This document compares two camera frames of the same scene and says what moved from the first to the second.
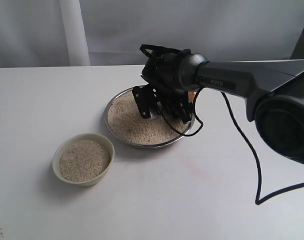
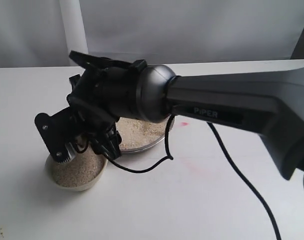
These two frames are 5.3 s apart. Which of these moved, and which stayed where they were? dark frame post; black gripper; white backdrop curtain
Moved: black gripper
Stayed: white backdrop curtain; dark frame post
